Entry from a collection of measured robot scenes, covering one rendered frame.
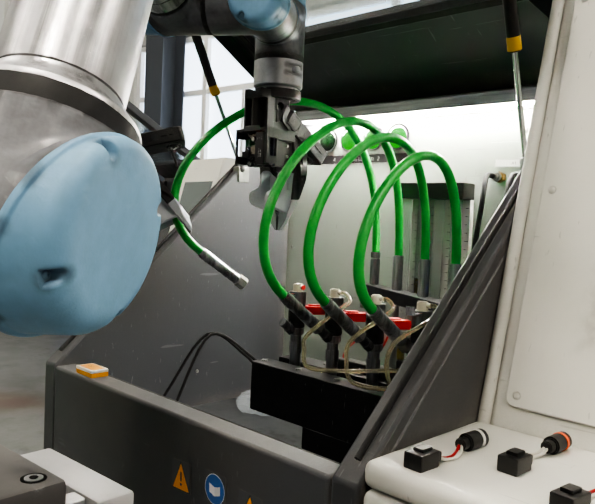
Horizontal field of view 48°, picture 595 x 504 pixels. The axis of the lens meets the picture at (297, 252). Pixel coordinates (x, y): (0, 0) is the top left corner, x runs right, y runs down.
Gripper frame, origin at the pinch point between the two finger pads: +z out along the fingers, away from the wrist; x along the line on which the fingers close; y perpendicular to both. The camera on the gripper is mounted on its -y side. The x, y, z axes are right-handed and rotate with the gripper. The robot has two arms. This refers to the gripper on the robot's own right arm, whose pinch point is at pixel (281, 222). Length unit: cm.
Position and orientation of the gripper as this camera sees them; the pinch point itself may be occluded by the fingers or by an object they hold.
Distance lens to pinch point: 105.7
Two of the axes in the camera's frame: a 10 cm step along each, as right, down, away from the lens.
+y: -7.0, 0.0, -7.1
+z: -0.5, 10.0, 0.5
